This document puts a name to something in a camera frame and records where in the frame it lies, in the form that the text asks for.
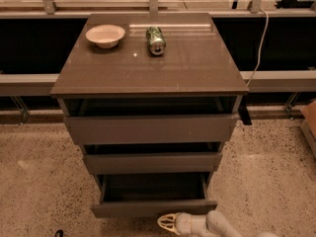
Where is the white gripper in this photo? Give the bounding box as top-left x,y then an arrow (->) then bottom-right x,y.
157,212 -> 210,237

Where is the grey bottom drawer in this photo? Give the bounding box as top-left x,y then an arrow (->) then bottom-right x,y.
91,173 -> 217,218

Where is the grey drawer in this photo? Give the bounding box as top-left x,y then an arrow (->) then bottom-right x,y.
83,142 -> 222,175
59,96 -> 240,145
91,173 -> 217,218

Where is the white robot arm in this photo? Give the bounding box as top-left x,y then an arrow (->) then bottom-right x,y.
157,210 -> 243,237

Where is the grey middle drawer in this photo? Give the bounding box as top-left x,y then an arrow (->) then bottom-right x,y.
83,142 -> 222,175

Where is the grey top drawer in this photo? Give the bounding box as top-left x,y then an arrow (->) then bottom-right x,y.
59,96 -> 240,145

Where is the grey drawer cabinet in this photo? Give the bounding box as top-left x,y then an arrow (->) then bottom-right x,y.
49,12 -> 250,190

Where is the small black object on floor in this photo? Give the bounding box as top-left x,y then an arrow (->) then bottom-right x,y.
54,230 -> 63,237

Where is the cardboard box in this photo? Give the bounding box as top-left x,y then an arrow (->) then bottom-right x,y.
300,101 -> 316,158

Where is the green soda can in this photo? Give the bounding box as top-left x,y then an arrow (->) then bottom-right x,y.
146,26 -> 166,55

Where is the white bowl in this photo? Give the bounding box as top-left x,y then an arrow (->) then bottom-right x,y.
86,25 -> 125,48

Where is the metal railing frame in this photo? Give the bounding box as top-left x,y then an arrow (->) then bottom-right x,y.
0,0 -> 316,123

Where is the white cable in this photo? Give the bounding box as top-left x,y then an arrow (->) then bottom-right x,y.
245,7 -> 271,87

